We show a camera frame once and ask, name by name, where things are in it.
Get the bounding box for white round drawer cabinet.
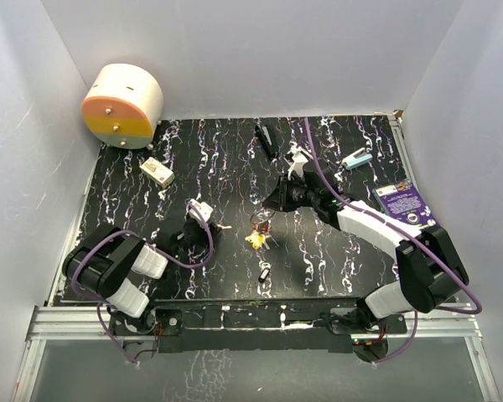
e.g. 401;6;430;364
80;64;163;149

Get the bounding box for purple booklet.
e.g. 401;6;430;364
372;179;438;228

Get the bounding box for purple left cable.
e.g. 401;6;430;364
70;204;215;364

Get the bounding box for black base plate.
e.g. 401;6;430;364
107;298;407;353

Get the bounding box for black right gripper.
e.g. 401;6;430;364
263;173;319;212

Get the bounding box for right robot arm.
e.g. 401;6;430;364
262;162;469;332

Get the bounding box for purple cable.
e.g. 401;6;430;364
303;116;484;363
70;204;215;364

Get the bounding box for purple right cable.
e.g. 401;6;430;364
303;116;484;363

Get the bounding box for black stapler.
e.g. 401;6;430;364
255;125;279;161

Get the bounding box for black key tag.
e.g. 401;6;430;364
258;268;270;283

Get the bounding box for pale green cardboard box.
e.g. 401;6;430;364
140;157;175;188

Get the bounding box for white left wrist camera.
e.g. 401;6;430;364
187;198;213;223

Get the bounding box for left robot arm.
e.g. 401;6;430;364
62;216;221;334

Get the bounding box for metal keyring with keys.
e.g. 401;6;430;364
246;209;276;250

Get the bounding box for aluminium frame rail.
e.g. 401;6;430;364
27;303;482;341

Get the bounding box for light blue stapler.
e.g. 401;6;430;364
341;147;372;170

